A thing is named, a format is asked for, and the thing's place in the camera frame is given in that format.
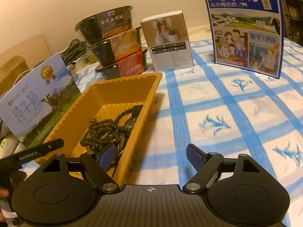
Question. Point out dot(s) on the person's left hand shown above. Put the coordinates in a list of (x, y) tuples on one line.
[(3, 192)]

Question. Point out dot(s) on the blue checked tablecloth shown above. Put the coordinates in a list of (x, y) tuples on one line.
[(236, 113)]

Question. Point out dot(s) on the dark blue cartoon milk carton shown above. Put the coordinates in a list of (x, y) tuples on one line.
[(243, 28)]

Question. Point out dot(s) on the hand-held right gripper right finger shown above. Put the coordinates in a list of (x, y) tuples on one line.
[(196, 157)]

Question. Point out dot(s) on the black wristwatch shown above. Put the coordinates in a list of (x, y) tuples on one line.
[(131, 123)]

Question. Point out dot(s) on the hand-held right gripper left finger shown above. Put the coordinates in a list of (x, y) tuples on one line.
[(107, 157)]

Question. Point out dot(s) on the small white product box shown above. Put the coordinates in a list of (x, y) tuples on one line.
[(170, 45)]

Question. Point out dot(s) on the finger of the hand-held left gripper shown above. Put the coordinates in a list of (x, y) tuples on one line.
[(45, 147)]

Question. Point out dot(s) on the black woven bag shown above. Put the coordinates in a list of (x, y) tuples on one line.
[(73, 50)]

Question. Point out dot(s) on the printed brown cardboard box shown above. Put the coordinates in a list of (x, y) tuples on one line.
[(13, 73)]

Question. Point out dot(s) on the bottom black instant bowl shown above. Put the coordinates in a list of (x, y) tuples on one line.
[(125, 67)]

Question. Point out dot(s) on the light blue cow milk carton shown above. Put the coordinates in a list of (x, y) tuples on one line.
[(35, 101)]

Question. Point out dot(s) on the black instant meal bowl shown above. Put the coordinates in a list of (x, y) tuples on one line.
[(104, 24)]

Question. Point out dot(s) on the middle black instant bowl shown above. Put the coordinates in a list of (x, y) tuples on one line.
[(118, 47)]

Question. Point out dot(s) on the golden plastic tray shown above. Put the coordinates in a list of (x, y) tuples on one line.
[(104, 94)]

